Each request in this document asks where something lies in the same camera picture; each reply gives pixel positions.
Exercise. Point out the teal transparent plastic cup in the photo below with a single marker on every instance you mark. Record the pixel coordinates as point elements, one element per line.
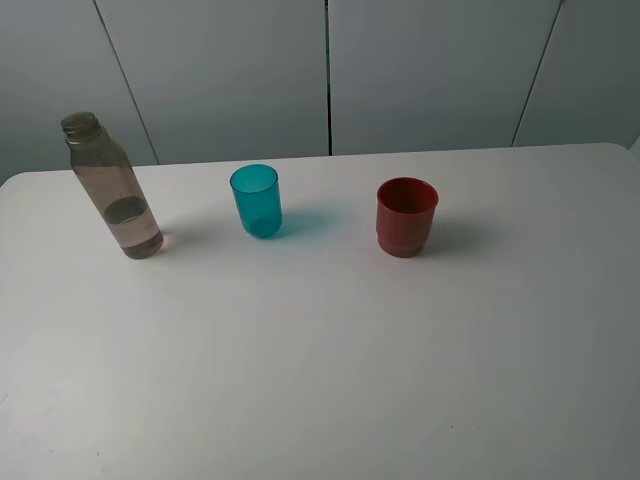
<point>256,192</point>

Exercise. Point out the red plastic cup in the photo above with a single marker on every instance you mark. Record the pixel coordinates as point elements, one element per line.
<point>405,211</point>

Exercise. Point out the smoky transparent plastic bottle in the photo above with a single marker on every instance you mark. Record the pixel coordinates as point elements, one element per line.
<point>105,172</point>

